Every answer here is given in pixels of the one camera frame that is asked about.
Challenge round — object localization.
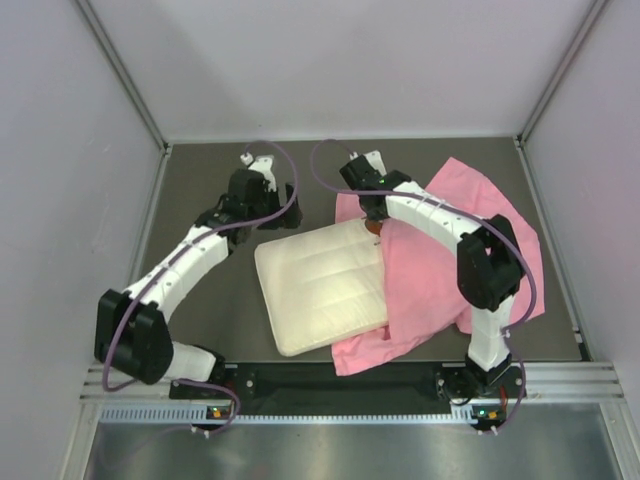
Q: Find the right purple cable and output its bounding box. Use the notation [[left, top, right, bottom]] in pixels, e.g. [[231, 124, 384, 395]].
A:
[[310, 139, 539, 434]]

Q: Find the purple cable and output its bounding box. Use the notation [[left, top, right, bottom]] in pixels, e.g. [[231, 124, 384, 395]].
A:
[[310, 139, 539, 434], [101, 140, 296, 439]]

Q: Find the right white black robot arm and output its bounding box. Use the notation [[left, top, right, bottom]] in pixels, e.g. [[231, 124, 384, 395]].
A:
[[340, 155, 529, 397]]

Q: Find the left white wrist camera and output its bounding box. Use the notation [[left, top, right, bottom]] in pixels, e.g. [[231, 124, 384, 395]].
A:
[[240, 153, 277, 192]]

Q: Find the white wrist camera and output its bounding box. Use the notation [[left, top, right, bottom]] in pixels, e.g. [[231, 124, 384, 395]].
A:
[[347, 150, 387, 176], [240, 153, 277, 192]]

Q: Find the grey slotted cable duct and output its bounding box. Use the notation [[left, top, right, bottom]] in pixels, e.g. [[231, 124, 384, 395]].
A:
[[99, 404, 501, 425]]

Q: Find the pink pillowcase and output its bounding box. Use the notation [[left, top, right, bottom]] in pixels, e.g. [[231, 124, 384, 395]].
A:
[[331, 158, 545, 376]]

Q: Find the left aluminium frame post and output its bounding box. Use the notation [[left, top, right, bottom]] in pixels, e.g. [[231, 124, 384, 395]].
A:
[[74, 0, 171, 151]]

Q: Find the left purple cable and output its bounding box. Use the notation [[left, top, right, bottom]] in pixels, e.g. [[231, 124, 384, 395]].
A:
[[101, 140, 296, 439]]

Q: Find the cream white pillow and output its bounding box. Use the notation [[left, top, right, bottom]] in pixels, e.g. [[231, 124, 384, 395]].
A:
[[254, 218, 387, 357]]

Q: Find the aluminium frame post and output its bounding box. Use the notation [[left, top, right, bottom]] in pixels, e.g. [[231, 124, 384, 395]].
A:
[[74, 0, 171, 151], [514, 0, 611, 149]]

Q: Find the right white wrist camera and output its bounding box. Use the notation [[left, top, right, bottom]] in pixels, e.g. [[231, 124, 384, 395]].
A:
[[347, 150, 387, 176]]

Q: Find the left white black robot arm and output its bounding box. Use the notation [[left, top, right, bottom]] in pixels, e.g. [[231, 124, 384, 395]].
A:
[[94, 156, 302, 397]]

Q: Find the aluminium front rail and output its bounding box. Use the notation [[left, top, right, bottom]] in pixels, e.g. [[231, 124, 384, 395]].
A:
[[80, 362, 625, 403]]

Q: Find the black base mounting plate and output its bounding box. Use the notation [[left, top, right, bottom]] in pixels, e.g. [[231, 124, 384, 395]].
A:
[[169, 360, 526, 416]]

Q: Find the right aluminium frame post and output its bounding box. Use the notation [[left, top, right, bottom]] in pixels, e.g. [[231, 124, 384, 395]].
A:
[[514, 0, 611, 149]]

